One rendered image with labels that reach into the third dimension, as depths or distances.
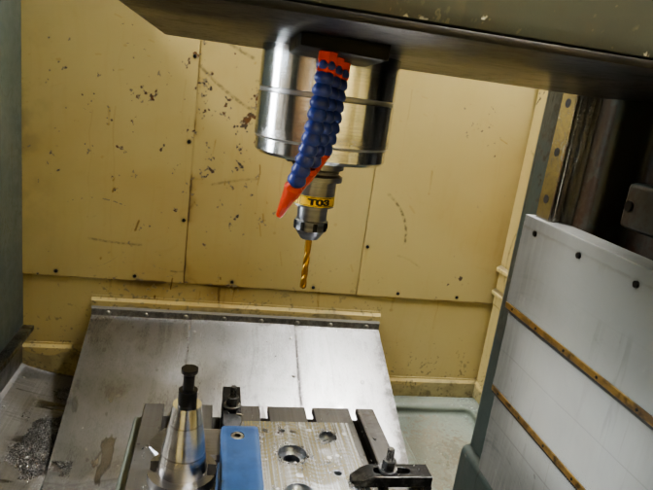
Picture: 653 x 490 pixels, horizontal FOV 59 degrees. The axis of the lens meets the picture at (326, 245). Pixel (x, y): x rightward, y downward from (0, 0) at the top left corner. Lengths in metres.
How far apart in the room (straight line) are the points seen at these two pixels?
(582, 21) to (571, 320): 0.60
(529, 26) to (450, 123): 1.42
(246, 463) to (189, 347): 1.19
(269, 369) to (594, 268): 1.07
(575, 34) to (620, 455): 0.61
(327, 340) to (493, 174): 0.74
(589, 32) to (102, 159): 1.47
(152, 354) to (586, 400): 1.20
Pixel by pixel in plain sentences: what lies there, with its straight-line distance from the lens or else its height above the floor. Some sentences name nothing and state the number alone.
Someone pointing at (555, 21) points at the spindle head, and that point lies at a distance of 0.43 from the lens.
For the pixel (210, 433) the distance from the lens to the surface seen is 0.65.
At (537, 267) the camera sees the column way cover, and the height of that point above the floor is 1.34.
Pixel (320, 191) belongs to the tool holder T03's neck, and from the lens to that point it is 0.69.
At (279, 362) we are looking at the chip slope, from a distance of 1.75.
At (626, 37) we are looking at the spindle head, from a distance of 0.45.
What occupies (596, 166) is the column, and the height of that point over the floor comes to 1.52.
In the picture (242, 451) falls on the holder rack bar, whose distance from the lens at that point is 0.61.
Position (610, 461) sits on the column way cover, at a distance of 0.92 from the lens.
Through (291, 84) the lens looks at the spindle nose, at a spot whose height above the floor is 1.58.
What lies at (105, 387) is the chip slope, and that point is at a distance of 1.69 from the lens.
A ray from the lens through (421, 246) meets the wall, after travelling 1.87.
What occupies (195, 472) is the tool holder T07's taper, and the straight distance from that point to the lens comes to 0.57.
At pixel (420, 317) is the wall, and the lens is 1.96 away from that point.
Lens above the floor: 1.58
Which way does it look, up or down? 15 degrees down
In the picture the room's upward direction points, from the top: 8 degrees clockwise
